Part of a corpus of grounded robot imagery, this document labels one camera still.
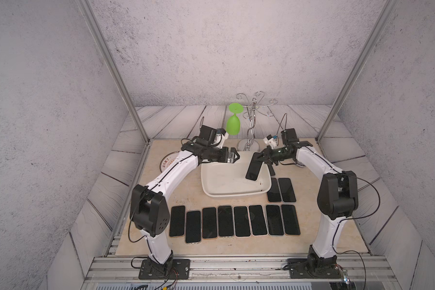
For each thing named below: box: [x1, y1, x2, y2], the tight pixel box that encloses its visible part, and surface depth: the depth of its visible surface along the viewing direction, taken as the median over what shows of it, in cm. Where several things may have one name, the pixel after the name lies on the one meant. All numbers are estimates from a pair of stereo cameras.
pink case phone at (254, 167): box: [245, 152, 263, 181], surface depth 91 cm
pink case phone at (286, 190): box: [277, 177, 297, 203], surface depth 101 cm
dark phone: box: [267, 177, 282, 202], surface depth 96 cm
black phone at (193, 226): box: [185, 210, 202, 243], surface depth 83 cm
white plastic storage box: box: [201, 151, 272, 197], surface depth 100 cm
